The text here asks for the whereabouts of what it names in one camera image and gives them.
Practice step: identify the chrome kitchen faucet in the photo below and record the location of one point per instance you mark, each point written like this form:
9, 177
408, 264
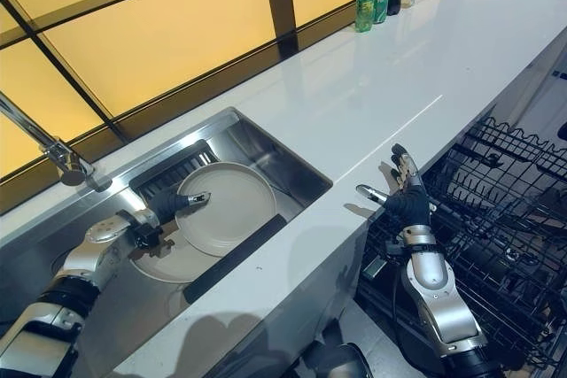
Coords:
42, 139

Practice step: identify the white round plate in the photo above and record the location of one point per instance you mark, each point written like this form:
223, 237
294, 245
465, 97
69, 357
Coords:
166, 263

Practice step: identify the black dishwasher rack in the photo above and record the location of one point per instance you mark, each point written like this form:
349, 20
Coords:
487, 227

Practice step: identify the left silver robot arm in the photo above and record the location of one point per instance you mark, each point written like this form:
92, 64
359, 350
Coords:
66, 285

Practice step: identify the beige round plate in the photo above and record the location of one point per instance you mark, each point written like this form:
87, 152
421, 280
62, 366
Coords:
226, 210

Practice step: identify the stainless steel sink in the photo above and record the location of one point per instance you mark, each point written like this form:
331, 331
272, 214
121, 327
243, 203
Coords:
177, 227

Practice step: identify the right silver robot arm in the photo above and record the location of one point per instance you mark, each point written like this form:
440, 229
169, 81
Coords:
436, 294

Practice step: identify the black sink edge strip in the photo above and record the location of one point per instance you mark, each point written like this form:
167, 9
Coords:
239, 258

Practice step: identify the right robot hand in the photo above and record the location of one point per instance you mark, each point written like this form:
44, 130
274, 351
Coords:
408, 201

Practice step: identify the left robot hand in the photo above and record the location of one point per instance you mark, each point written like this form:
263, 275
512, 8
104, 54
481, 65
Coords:
167, 203

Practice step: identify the black slatted drain rack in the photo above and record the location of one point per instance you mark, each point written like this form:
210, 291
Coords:
177, 170

